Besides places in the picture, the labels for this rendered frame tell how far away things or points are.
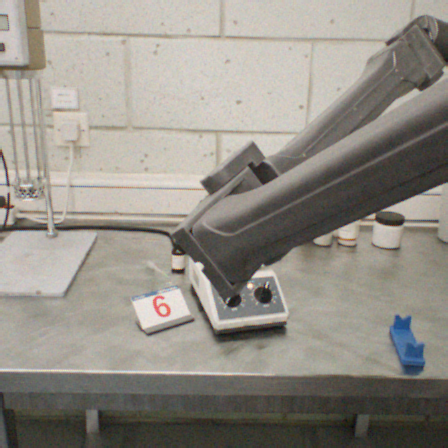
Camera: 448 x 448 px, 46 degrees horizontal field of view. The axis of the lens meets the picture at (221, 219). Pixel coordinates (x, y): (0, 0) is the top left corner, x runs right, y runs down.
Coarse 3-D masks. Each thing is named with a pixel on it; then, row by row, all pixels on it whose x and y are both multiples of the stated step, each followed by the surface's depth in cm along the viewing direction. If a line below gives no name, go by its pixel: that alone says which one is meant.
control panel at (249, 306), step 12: (252, 288) 90; (276, 288) 91; (216, 300) 87; (252, 300) 88; (276, 300) 89; (228, 312) 86; (240, 312) 86; (252, 312) 87; (264, 312) 87; (276, 312) 87
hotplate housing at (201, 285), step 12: (192, 264) 99; (192, 276) 99; (204, 276) 91; (264, 276) 92; (204, 288) 90; (204, 300) 91; (216, 312) 86; (288, 312) 88; (216, 324) 85; (228, 324) 85; (240, 324) 86; (252, 324) 87; (264, 324) 88; (276, 324) 88
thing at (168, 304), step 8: (152, 296) 90; (160, 296) 91; (168, 296) 91; (176, 296) 92; (136, 304) 88; (144, 304) 89; (152, 304) 89; (160, 304) 90; (168, 304) 91; (176, 304) 91; (184, 304) 92; (144, 312) 88; (152, 312) 89; (160, 312) 89; (168, 312) 90; (176, 312) 90; (144, 320) 87; (152, 320) 88
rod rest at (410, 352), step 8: (400, 320) 87; (408, 320) 87; (392, 328) 88; (400, 328) 87; (408, 328) 87; (392, 336) 86; (400, 336) 85; (408, 336) 85; (400, 344) 83; (408, 344) 79; (416, 344) 79; (400, 352) 81; (408, 352) 80; (416, 352) 79; (408, 360) 79; (416, 360) 79; (424, 360) 79
